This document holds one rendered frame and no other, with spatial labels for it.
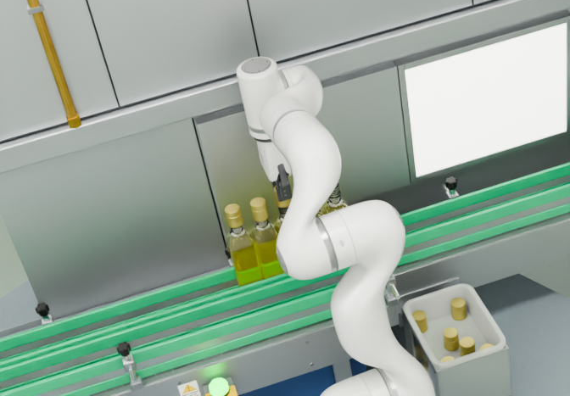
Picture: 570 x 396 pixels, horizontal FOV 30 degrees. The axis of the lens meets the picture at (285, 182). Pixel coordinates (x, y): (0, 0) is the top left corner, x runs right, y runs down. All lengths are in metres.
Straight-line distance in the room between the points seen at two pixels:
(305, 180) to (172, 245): 0.79
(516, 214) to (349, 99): 0.50
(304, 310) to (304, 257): 0.59
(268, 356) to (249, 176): 0.41
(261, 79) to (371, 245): 0.47
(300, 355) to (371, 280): 0.61
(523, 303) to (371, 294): 1.01
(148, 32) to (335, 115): 0.48
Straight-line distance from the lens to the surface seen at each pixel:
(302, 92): 2.07
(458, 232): 2.55
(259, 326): 2.40
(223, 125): 2.36
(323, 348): 2.47
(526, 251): 2.65
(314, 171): 1.82
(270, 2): 2.28
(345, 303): 1.92
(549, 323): 2.81
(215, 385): 2.40
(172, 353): 2.39
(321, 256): 1.82
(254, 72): 2.14
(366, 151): 2.51
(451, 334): 2.47
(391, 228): 1.85
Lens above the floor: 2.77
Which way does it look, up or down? 37 degrees down
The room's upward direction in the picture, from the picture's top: 12 degrees counter-clockwise
